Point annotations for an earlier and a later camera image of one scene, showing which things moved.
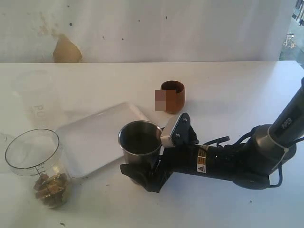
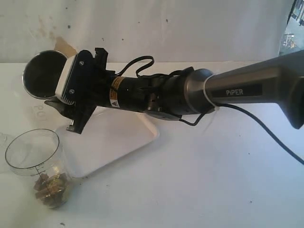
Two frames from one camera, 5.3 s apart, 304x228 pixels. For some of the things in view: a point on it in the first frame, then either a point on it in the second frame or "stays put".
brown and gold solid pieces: x=51 y=190 stays put
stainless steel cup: x=141 y=141 → x=42 y=73
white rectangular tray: x=91 y=143 stays put
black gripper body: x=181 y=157 → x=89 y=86
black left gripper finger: x=144 y=175 → x=60 y=106
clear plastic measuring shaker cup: x=38 y=153 stays put
